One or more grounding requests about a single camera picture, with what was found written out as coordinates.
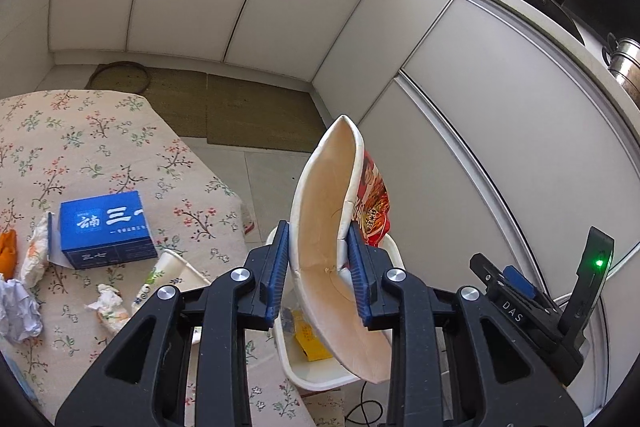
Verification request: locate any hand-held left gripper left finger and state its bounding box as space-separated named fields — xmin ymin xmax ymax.
xmin=55 ymin=221 xmax=293 ymax=427

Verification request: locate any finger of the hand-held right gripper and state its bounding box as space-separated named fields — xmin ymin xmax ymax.
xmin=469 ymin=253 xmax=540 ymax=304

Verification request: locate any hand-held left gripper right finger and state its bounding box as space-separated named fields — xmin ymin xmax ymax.
xmin=348 ymin=224 xmax=583 ymax=427

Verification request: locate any instant noodle paper bowl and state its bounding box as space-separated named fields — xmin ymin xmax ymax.
xmin=290 ymin=114 xmax=396 ymax=384

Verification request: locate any white plastic waste bin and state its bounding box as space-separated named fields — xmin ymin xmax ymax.
xmin=265 ymin=227 xmax=401 ymax=393

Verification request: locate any floral paper cup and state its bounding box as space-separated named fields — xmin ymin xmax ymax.
xmin=131 ymin=249 xmax=211 ymax=318

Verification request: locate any floral tissue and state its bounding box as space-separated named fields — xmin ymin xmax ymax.
xmin=19 ymin=212 xmax=53 ymax=288
xmin=85 ymin=284 xmax=132 ymax=333

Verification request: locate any blue cardboard box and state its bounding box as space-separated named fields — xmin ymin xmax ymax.
xmin=59 ymin=191 xmax=158 ymax=270

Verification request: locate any yellow packet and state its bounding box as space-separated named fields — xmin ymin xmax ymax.
xmin=292 ymin=309 xmax=333 ymax=362

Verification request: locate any large brown floor mat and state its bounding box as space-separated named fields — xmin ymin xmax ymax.
xmin=206 ymin=73 xmax=326 ymax=152

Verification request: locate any floral tablecloth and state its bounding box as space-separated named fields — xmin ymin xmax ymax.
xmin=0 ymin=89 xmax=346 ymax=427

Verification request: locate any small brown floor mat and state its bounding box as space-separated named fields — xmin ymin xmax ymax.
xmin=142 ymin=67 xmax=208 ymax=138

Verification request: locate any steel pot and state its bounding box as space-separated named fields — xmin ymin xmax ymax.
xmin=602 ymin=33 xmax=640 ymax=108

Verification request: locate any crumpled white paper ball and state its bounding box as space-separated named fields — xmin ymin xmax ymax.
xmin=0 ymin=277 xmax=43 ymax=344

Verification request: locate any orange peel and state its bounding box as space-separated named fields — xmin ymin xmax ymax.
xmin=0 ymin=229 xmax=18 ymax=278

